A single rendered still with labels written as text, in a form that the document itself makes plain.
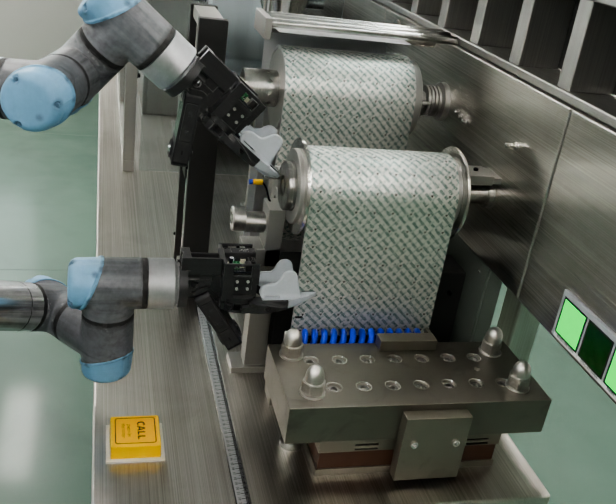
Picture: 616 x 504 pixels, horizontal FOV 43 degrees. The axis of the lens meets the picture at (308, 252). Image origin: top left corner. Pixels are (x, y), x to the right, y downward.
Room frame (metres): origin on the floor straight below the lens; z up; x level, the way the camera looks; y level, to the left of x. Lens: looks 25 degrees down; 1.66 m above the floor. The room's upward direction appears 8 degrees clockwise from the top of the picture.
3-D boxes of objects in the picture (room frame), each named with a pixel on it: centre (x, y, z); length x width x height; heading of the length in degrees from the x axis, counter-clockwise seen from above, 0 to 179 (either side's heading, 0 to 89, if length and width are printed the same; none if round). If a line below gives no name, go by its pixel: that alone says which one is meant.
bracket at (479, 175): (1.20, -0.25, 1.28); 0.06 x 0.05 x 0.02; 107
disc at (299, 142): (1.12, 0.03, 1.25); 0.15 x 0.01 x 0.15; 17
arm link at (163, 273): (1.00, 0.20, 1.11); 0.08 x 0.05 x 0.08; 17
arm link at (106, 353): (0.99, 0.29, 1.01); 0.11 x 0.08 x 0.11; 56
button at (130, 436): (0.89, 0.21, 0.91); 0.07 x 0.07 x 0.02; 17
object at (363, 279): (1.09, -0.10, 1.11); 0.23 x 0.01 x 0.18; 107
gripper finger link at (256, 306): (1.02, 0.06, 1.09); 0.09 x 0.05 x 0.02; 106
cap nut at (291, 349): (0.99, 0.00, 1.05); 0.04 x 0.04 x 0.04
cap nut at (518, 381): (0.99, -0.34, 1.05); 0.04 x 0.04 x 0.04
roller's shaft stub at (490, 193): (1.20, -0.25, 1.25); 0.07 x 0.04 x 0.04; 107
